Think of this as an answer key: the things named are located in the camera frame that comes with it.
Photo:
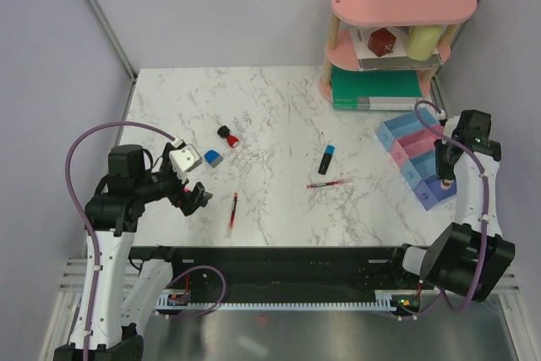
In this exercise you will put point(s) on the pale yellow cylinder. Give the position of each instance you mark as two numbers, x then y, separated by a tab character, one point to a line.
422	41

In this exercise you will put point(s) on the red black pen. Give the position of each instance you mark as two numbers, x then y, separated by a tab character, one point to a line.
232	216

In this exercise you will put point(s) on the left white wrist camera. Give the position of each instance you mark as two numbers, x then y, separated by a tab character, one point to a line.
184	160

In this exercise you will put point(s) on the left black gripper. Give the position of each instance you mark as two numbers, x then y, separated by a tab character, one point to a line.
180	197

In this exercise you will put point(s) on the red black stamp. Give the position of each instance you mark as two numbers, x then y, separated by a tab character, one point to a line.
225	133

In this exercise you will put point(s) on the blue cap black highlighter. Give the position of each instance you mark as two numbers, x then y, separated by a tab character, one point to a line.
326	159

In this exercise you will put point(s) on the light blue drawer bin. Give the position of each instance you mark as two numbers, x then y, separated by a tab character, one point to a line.
397	128

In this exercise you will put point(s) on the blue grey eraser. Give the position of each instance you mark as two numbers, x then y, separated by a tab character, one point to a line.
213	158

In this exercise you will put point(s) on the white cable duct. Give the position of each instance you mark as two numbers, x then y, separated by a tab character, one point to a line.
169	302

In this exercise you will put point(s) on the white book on shelf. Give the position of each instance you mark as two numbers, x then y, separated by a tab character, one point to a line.
395	55

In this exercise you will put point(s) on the green grey book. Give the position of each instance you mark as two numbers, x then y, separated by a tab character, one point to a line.
374	90

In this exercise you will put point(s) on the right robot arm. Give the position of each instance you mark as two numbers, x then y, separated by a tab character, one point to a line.
470	256

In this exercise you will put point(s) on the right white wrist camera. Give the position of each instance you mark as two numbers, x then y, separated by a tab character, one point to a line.
450	126

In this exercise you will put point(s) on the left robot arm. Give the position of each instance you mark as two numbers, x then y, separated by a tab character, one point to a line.
110	325

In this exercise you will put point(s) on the purple drawer bin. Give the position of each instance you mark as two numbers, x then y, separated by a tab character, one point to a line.
432	191

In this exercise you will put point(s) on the pink drawer bin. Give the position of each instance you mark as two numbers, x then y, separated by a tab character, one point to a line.
412	145

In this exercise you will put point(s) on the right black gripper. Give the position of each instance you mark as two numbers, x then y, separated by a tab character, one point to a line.
442	172

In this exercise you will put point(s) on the red gel pen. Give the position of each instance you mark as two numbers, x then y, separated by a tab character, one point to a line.
327	184

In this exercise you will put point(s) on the pink wooden shelf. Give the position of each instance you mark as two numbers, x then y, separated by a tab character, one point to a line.
339	50

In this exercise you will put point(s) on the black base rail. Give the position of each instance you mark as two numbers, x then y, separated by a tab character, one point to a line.
285	274

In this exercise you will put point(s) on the dark red cube box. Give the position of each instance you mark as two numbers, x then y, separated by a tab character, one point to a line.
381	42

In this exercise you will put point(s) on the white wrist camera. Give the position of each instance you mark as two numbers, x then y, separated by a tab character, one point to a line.
184	160
450	126

